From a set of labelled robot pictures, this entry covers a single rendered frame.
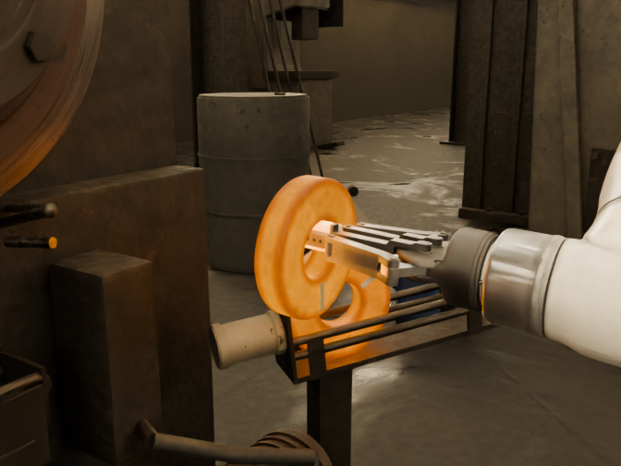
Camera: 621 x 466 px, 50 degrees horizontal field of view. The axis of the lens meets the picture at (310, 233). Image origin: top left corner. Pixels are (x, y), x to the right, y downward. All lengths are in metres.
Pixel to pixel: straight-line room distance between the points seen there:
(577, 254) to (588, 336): 0.07
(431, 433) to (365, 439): 0.19
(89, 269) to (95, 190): 0.13
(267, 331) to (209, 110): 2.52
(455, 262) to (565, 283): 0.10
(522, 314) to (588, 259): 0.07
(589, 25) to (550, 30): 0.17
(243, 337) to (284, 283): 0.21
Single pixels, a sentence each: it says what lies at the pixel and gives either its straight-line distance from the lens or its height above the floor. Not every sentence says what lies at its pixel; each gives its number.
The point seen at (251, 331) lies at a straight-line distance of 0.86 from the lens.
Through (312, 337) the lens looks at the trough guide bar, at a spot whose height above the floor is 0.67.
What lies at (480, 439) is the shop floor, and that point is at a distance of 2.01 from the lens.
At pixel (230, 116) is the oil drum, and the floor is 0.78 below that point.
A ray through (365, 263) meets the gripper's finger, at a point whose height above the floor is 0.84.
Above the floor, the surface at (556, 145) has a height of 0.69.
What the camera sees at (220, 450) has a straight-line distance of 0.83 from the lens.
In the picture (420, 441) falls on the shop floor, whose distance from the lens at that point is 1.97.
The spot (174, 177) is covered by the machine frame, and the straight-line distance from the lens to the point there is 0.95.
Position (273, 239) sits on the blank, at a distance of 0.65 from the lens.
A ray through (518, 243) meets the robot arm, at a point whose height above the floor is 0.87.
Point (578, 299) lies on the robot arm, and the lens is 0.57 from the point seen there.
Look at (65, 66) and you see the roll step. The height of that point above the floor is 1.02.
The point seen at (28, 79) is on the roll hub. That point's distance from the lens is 0.58.
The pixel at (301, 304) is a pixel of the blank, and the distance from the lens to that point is 0.70.
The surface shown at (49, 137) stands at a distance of 0.70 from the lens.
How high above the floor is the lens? 1.02
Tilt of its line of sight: 14 degrees down
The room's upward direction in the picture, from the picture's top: straight up
